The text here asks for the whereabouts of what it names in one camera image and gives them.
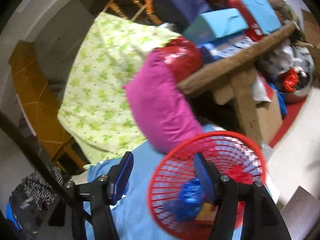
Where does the blue white flat package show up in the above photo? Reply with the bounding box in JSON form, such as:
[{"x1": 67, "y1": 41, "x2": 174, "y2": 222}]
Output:
[{"x1": 199, "y1": 33, "x2": 257, "y2": 64}]

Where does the cardboard box under bench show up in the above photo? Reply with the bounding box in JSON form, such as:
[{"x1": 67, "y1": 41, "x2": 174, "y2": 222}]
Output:
[{"x1": 257, "y1": 92, "x2": 283, "y2": 144}]

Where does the black white dotted garment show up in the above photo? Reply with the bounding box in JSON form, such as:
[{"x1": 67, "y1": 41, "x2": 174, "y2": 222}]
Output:
[{"x1": 21, "y1": 166, "x2": 69, "y2": 211}]

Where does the red plastic bag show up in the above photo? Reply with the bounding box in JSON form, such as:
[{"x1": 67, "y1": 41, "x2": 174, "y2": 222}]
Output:
[{"x1": 156, "y1": 36, "x2": 203, "y2": 83}]

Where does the light blue shoe box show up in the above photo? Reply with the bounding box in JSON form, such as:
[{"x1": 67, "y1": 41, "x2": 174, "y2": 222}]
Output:
[{"x1": 183, "y1": 8, "x2": 248, "y2": 46}]

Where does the magenta pillow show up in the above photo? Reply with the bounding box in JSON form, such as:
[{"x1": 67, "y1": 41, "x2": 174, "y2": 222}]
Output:
[{"x1": 124, "y1": 51, "x2": 203, "y2": 153}]

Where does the red plastic basket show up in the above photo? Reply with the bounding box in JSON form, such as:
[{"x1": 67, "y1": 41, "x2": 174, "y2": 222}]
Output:
[{"x1": 147, "y1": 131, "x2": 266, "y2": 239}]

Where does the green clover quilt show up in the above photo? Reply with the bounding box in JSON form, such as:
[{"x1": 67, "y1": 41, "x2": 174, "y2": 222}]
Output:
[{"x1": 57, "y1": 12, "x2": 178, "y2": 165}]

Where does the metal basin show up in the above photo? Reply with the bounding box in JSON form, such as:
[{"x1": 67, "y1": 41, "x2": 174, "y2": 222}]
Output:
[{"x1": 282, "y1": 54, "x2": 315, "y2": 104}]

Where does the navy blue bag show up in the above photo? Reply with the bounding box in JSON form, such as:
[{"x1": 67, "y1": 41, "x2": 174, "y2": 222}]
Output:
[{"x1": 152, "y1": 0, "x2": 212, "y2": 31}]

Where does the wooden bench table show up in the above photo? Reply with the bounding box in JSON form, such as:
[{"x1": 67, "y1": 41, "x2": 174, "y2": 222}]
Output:
[{"x1": 177, "y1": 21, "x2": 297, "y2": 145}]

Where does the wooden stair railing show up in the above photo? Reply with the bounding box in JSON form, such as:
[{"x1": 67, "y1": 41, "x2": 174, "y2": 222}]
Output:
[{"x1": 102, "y1": 0, "x2": 163, "y2": 26}]

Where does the red gift box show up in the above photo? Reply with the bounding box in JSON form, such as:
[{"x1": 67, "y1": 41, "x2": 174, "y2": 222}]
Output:
[{"x1": 217, "y1": 0, "x2": 266, "y2": 42}]

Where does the blue foil wrapper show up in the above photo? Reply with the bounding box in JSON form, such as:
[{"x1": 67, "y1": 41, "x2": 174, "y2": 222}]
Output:
[{"x1": 163, "y1": 178, "x2": 205, "y2": 222}]

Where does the blue plastic storage bin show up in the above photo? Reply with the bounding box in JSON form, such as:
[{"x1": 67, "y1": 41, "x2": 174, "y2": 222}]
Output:
[{"x1": 240, "y1": 0, "x2": 281, "y2": 35}]

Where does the black cable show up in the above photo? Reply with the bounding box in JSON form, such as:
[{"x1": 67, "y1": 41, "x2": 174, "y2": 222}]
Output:
[{"x1": 0, "y1": 110, "x2": 92, "y2": 223}]

